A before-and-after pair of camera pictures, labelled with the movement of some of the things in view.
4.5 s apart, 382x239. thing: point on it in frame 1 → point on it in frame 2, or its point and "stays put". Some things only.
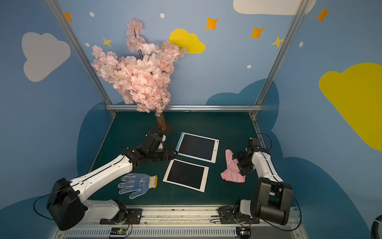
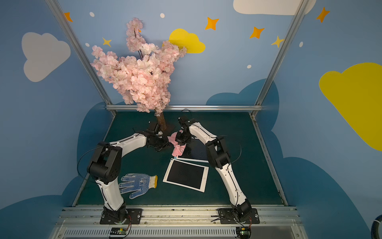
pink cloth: (232, 172) → (178, 150)
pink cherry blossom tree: (143, 79) stays put
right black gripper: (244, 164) → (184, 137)
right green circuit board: (243, 232) stays put
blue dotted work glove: (138, 182) stays put
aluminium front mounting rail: (189, 222) stays put
